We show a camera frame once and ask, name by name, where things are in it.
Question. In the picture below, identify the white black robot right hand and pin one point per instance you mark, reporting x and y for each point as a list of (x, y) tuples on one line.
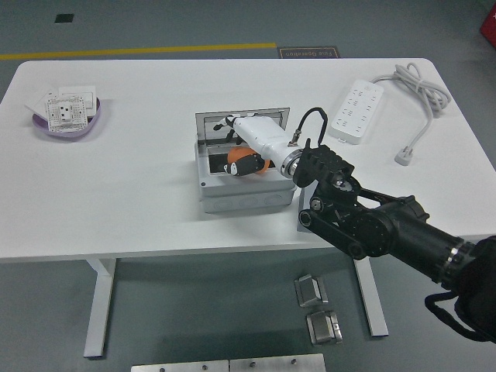
[(263, 135)]

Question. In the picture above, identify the orange cylinder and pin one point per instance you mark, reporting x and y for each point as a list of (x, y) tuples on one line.
[(236, 153)]

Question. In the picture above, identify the grey enclosure box with flap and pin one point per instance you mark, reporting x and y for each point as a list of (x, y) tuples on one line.
[(248, 193)]

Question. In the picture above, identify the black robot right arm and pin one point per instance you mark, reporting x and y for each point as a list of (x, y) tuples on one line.
[(387, 228)]

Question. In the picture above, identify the grey cube with round hole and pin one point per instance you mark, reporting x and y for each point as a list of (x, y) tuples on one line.
[(303, 199)]

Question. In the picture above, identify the white power strip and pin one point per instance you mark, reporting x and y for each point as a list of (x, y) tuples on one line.
[(356, 112)]

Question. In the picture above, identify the small metal block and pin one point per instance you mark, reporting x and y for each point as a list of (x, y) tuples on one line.
[(310, 290)]

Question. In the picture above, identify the purple bowl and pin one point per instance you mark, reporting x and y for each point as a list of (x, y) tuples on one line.
[(69, 133)]

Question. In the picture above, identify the white table leg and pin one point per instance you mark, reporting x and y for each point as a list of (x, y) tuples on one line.
[(98, 310), (372, 302)]

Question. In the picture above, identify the white socket panel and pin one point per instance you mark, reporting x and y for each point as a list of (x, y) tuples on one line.
[(66, 112)]

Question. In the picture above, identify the large metal block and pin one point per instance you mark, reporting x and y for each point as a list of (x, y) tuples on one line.
[(323, 328)]

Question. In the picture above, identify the white blank plate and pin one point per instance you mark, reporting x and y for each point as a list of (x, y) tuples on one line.
[(38, 100)]

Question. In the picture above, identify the metal plate with screws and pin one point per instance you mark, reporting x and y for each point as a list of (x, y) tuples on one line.
[(275, 364)]

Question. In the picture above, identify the long metal plate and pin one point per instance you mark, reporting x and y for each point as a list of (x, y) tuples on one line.
[(178, 367)]

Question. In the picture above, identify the red object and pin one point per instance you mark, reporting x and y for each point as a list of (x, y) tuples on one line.
[(489, 27)]

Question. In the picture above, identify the white switch plate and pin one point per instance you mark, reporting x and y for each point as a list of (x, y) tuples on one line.
[(83, 91)]

